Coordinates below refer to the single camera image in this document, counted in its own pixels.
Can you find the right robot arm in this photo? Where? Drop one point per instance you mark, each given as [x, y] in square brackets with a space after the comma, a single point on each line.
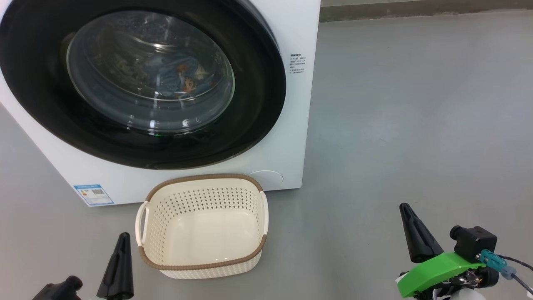
[468, 296]

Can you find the blue printed garment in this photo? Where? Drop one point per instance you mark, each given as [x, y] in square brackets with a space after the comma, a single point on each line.
[170, 73]

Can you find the blue energy label sticker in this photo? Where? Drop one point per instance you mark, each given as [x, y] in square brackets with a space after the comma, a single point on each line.
[93, 195]

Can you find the black round washing machine door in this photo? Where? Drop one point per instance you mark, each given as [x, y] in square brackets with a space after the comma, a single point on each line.
[258, 104]

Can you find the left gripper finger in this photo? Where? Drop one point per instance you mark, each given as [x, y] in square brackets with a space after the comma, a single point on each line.
[118, 275]

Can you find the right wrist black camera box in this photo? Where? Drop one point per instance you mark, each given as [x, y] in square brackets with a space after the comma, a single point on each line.
[474, 243]

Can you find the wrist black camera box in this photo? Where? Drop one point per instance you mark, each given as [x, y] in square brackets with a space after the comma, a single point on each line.
[58, 291]
[474, 243]

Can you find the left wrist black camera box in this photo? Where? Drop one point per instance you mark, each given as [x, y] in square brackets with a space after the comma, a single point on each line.
[58, 291]

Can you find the cream perforated laundry basket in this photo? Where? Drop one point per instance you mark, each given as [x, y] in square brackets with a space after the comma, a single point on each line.
[208, 233]

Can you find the printed instruction label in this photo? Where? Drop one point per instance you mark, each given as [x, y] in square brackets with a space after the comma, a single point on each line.
[297, 63]

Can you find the white washing machine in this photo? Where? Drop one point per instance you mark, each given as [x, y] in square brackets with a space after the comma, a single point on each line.
[291, 146]

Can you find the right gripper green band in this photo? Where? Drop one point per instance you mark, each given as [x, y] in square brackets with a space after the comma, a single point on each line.
[437, 271]

